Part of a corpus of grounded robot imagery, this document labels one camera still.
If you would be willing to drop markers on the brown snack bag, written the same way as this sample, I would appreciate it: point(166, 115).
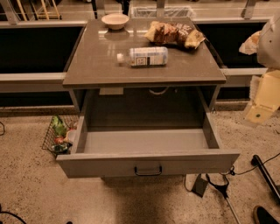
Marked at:
point(185, 35)

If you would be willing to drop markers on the clear plastic water bottle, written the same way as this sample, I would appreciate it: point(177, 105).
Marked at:
point(155, 56)

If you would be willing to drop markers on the wooden chair frame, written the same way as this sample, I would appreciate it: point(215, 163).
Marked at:
point(29, 10)

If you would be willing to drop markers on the black shoe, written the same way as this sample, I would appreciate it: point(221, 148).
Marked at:
point(262, 216)

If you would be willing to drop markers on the wire basket with groceries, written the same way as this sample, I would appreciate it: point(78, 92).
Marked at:
point(56, 140)

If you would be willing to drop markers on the metal tripod leg with clamp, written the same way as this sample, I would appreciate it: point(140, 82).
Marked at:
point(223, 190)

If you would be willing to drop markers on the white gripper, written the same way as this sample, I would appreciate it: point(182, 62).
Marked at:
point(269, 46)

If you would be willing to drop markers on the open grey top drawer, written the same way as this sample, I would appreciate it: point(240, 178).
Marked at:
point(115, 133)

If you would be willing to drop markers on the grey cabinet with glossy top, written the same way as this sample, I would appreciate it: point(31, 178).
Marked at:
point(94, 64)

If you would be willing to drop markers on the small grey floor box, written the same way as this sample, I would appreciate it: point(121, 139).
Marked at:
point(199, 186)

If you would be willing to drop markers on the black stand leg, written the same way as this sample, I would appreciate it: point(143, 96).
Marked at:
point(256, 161)

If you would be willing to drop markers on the clear plastic bin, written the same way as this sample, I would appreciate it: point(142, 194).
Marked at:
point(168, 12)

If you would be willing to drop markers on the beige shallow bowl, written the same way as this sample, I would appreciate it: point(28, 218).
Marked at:
point(115, 21)

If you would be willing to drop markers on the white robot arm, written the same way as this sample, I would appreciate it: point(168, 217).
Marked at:
point(268, 51)

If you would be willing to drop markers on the black drawer handle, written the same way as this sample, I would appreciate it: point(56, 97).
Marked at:
point(148, 172)

